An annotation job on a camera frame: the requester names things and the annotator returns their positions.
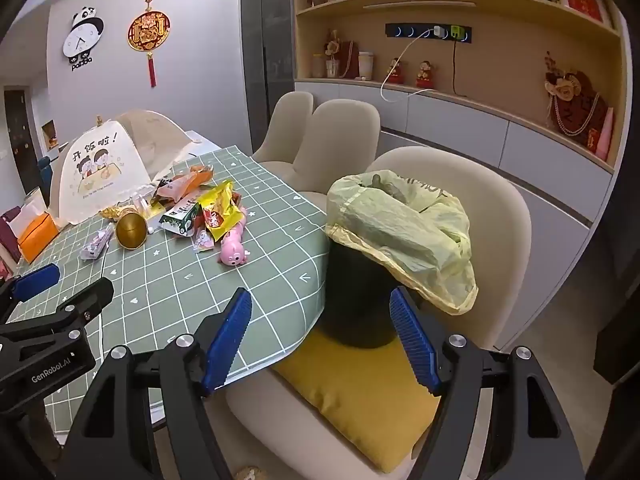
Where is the gold egg-shaped capsule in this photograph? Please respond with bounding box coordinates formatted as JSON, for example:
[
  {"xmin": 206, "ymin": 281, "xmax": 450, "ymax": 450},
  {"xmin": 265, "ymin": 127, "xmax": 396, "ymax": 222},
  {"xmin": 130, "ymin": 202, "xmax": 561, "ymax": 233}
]
[{"xmin": 116, "ymin": 212, "xmax": 148, "ymax": 250}]

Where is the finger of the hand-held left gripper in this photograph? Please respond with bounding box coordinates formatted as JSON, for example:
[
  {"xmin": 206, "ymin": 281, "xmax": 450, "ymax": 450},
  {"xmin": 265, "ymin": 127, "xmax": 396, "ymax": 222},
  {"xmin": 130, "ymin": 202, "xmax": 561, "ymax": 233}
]
[
  {"xmin": 0, "ymin": 262, "xmax": 62, "ymax": 323},
  {"xmin": 0, "ymin": 276, "xmax": 116, "ymax": 348}
]

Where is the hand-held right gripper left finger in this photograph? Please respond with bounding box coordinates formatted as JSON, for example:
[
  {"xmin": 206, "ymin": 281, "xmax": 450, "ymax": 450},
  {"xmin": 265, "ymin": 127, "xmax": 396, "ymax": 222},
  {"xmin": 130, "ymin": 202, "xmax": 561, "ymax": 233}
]
[{"xmin": 59, "ymin": 287, "xmax": 253, "ymax": 480}]

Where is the grey sideboard cabinet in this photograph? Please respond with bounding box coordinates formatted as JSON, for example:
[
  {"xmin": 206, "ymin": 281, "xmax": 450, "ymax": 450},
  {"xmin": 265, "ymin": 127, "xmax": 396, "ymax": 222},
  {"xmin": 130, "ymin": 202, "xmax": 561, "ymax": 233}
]
[{"xmin": 294, "ymin": 79, "xmax": 616, "ymax": 351}]

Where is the purple wrapper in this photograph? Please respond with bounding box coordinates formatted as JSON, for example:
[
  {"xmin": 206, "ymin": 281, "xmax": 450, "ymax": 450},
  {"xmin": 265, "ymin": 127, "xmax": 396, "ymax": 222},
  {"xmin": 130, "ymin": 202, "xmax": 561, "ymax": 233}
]
[{"xmin": 80, "ymin": 225, "xmax": 115, "ymax": 262}]

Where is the black trash can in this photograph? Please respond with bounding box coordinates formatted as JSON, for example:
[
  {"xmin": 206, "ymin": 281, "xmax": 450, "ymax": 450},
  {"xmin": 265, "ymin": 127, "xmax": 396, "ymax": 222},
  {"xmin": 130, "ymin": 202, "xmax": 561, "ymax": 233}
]
[{"xmin": 315, "ymin": 237, "xmax": 406, "ymax": 350}]

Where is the yellow snack packet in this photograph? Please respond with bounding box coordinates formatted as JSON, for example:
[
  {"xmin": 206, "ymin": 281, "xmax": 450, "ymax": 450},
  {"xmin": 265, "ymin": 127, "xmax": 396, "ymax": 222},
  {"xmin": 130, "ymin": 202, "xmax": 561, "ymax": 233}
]
[{"xmin": 197, "ymin": 180, "xmax": 246, "ymax": 242}]

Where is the dark grey refrigerator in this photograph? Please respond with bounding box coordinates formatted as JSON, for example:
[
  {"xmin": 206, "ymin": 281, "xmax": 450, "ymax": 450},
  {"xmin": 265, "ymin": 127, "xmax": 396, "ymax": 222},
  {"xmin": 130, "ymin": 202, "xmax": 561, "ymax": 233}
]
[{"xmin": 240, "ymin": 0, "xmax": 296, "ymax": 153}]

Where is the red knot wall ornament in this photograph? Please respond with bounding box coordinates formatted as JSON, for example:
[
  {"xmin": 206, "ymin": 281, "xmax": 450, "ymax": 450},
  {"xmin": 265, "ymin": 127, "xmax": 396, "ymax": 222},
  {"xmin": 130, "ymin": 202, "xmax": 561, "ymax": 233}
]
[{"xmin": 127, "ymin": 0, "xmax": 172, "ymax": 89}]

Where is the green checkered tablecloth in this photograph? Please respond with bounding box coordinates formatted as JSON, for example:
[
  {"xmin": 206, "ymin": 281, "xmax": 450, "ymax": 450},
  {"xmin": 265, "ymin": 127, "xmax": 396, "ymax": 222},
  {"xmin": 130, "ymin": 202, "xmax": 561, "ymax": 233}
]
[{"xmin": 0, "ymin": 146, "xmax": 331, "ymax": 421}]

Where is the dark door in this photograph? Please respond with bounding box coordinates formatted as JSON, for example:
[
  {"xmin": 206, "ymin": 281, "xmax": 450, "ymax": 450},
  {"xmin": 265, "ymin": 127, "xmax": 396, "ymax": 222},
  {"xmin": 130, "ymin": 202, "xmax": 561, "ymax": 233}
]
[{"xmin": 4, "ymin": 87, "xmax": 41, "ymax": 196}]

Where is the cardboard box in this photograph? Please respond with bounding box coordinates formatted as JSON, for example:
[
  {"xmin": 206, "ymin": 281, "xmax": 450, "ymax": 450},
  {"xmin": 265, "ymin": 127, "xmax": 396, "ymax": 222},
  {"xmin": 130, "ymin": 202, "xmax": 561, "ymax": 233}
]
[{"xmin": 116, "ymin": 109, "xmax": 196, "ymax": 181}]

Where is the dark red flower gift bag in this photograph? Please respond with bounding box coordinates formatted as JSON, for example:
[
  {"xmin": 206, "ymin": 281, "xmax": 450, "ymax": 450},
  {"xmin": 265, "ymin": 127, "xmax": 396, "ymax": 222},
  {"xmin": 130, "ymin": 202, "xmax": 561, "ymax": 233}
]
[{"xmin": 325, "ymin": 30, "xmax": 360, "ymax": 79}]

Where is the black cable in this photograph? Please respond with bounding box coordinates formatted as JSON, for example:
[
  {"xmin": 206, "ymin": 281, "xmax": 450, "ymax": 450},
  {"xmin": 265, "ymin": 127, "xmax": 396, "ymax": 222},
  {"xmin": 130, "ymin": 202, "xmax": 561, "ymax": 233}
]
[{"xmin": 452, "ymin": 40, "xmax": 468, "ymax": 98}]

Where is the clear plastic wrapper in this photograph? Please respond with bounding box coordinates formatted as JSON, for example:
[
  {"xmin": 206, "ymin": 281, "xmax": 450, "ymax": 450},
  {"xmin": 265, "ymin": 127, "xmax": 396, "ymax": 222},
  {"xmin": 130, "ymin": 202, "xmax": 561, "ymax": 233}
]
[{"xmin": 132, "ymin": 185, "xmax": 156, "ymax": 221}]

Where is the black power strip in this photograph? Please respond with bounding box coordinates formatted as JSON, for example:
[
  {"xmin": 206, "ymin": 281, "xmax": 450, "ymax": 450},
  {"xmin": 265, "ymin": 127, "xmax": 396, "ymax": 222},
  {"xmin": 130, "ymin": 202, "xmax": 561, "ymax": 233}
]
[{"xmin": 385, "ymin": 22, "xmax": 472, "ymax": 43}]

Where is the pink box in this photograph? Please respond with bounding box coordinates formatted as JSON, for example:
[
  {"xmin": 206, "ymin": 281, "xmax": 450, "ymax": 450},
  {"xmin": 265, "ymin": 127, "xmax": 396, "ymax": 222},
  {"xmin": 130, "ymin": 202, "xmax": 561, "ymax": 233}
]
[{"xmin": 596, "ymin": 110, "xmax": 613, "ymax": 158}]

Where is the green and white packet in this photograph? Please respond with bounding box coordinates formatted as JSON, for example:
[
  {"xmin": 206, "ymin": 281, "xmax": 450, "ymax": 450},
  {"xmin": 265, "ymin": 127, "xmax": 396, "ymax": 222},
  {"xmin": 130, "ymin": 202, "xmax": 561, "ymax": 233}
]
[{"xmin": 159, "ymin": 195, "xmax": 206, "ymax": 238}]

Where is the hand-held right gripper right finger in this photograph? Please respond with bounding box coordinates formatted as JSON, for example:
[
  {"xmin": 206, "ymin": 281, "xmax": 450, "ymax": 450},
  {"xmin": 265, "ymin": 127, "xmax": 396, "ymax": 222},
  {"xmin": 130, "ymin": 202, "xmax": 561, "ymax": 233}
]
[{"xmin": 389, "ymin": 286, "xmax": 586, "ymax": 480}]

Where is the red gift bag with flowers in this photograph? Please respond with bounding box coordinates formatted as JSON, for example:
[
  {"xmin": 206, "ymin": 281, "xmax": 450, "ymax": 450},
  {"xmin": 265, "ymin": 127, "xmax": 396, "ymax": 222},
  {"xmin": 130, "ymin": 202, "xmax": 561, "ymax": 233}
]
[{"xmin": 544, "ymin": 52, "xmax": 613, "ymax": 150}]

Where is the yellow-green trash bag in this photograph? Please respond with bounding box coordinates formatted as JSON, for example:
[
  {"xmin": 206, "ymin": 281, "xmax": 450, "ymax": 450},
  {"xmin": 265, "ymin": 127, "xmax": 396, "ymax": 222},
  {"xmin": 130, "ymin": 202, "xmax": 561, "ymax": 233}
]
[{"xmin": 325, "ymin": 171, "xmax": 478, "ymax": 316}]

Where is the orange snack packet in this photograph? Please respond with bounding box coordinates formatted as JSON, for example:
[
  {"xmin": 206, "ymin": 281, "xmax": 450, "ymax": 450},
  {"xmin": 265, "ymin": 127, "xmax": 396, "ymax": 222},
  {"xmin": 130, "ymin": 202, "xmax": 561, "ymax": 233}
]
[{"xmin": 152, "ymin": 162, "xmax": 216, "ymax": 206}]

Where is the orange tissue box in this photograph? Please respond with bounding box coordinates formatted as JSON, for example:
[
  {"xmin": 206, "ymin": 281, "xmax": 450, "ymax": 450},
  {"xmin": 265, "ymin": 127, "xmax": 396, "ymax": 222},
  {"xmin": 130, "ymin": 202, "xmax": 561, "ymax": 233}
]
[{"xmin": 16, "ymin": 210, "xmax": 61, "ymax": 265}]

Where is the pale orange plastic packet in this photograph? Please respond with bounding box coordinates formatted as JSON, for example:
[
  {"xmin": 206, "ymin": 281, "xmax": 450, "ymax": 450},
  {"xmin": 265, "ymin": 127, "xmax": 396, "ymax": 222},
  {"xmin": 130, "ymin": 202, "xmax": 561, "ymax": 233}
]
[{"xmin": 159, "ymin": 179, "xmax": 190, "ymax": 202}]

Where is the white cable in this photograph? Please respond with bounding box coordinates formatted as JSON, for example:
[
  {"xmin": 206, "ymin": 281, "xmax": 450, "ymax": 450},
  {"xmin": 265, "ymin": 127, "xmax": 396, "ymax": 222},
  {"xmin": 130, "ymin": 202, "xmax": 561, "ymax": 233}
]
[{"xmin": 380, "ymin": 35, "xmax": 438, "ymax": 103}]

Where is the beige chair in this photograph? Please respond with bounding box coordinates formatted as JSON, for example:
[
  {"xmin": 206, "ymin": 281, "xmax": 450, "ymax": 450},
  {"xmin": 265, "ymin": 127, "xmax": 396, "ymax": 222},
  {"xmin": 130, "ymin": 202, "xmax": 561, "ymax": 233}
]
[
  {"xmin": 292, "ymin": 100, "xmax": 382, "ymax": 196},
  {"xmin": 225, "ymin": 146, "xmax": 533, "ymax": 480},
  {"xmin": 250, "ymin": 91, "xmax": 315, "ymax": 166}
]

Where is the panda wall clock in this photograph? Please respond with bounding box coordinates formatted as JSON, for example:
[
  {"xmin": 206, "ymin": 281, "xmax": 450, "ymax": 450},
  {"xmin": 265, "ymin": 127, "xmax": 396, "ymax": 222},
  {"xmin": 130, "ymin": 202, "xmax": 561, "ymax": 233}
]
[{"xmin": 64, "ymin": 6, "xmax": 106, "ymax": 72}]

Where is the pink wrapped candy roll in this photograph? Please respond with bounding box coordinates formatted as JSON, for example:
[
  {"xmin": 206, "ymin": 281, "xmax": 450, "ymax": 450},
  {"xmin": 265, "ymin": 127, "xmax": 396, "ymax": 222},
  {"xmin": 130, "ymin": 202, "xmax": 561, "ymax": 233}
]
[{"xmin": 218, "ymin": 207, "xmax": 249, "ymax": 267}]

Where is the beige wall shelf unit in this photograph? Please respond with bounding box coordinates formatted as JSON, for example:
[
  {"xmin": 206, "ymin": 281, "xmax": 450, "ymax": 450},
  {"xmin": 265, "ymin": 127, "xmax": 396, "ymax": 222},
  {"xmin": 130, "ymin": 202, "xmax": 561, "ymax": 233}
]
[{"xmin": 291, "ymin": 0, "xmax": 631, "ymax": 176}]

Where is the white cartoon-print food cover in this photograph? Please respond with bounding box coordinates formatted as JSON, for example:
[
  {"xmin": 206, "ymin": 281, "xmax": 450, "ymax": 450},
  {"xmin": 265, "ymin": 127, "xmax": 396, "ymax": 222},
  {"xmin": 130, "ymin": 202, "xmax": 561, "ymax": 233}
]
[{"xmin": 50, "ymin": 116, "xmax": 151, "ymax": 226}]

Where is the yellow cushion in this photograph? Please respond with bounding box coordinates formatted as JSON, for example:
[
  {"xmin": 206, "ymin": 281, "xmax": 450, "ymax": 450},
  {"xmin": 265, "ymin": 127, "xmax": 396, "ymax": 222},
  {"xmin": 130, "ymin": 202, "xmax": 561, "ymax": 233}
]
[{"xmin": 270, "ymin": 332, "xmax": 443, "ymax": 475}]

